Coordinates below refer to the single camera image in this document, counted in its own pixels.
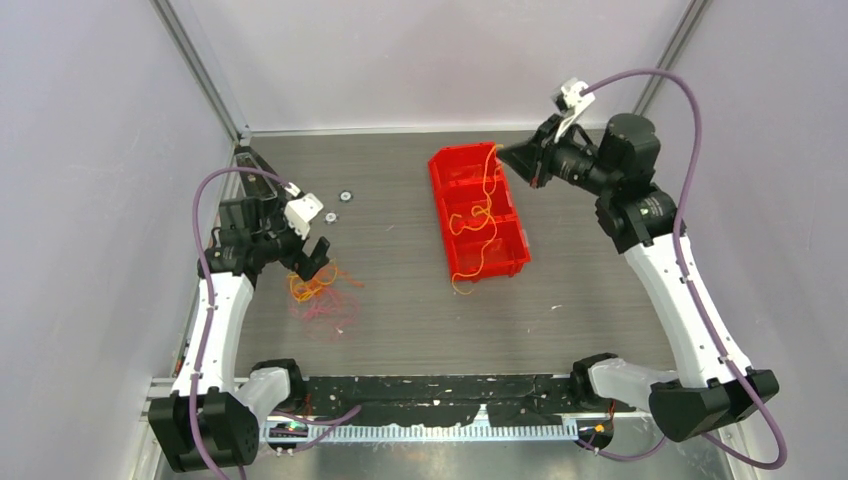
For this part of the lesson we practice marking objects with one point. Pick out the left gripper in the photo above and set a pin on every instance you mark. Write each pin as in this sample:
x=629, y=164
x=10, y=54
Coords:
x=300, y=263

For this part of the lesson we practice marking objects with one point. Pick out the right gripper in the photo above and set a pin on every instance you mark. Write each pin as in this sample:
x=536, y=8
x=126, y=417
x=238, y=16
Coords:
x=533, y=159

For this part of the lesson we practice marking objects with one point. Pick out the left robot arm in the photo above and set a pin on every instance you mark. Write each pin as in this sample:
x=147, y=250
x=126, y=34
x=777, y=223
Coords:
x=209, y=421

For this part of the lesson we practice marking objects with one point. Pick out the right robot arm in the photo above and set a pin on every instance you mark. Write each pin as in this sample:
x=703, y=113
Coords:
x=712, y=384

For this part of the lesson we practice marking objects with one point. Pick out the red compartment bin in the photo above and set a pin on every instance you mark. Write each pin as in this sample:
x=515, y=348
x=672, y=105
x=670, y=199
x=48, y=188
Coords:
x=481, y=230

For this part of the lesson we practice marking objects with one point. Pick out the black metronome box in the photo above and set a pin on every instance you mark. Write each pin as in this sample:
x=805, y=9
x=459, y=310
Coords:
x=261, y=182

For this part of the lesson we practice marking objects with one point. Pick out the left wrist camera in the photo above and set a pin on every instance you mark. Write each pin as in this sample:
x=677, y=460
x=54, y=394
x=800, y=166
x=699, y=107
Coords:
x=299, y=214

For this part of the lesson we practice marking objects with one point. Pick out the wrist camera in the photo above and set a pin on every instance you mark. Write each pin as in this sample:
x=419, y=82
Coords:
x=299, y=214
x=572, y=101

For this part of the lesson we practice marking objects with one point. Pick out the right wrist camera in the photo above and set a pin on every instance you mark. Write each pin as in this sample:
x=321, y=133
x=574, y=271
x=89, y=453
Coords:
x=572, y=101

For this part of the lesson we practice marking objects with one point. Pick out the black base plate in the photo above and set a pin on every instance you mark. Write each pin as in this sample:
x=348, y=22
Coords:
x=440, y=401

